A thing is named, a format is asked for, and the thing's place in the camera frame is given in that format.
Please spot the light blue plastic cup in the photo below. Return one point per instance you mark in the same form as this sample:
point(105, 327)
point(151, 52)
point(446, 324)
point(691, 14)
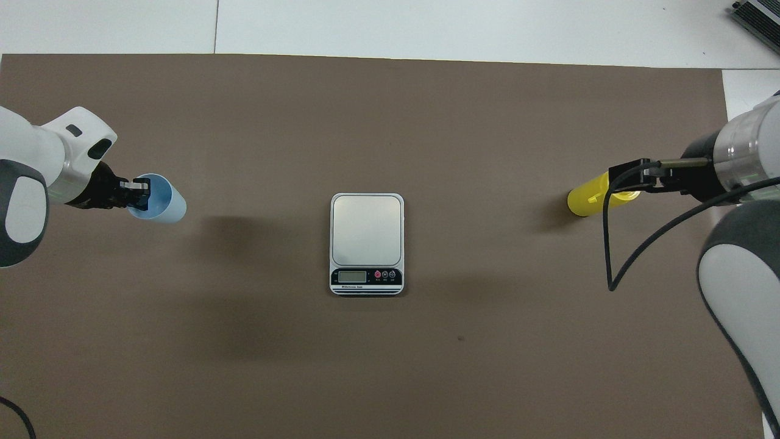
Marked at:
point(161, 201)

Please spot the silver digital kitchen scale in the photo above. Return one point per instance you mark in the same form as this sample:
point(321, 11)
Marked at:
point(367, 231)

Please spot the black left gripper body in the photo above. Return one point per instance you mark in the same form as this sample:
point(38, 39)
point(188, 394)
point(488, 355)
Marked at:
point(100, 189)

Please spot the brown paper mat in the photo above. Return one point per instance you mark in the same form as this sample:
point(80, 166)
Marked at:
point(390, 366)

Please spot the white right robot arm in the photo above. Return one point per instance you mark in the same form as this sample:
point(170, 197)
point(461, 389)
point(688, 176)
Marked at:
point(740, 292)

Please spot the grey ribbed power supply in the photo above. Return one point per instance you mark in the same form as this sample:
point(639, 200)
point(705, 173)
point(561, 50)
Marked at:
point(762, 21)

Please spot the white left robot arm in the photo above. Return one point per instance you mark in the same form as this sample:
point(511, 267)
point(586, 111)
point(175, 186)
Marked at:
point(36, 158)

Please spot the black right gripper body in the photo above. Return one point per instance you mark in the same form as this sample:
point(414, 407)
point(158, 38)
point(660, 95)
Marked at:
point(701, 171)

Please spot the yellow squeeze bottle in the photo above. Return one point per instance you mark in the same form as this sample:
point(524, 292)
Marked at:
point(588, 201)

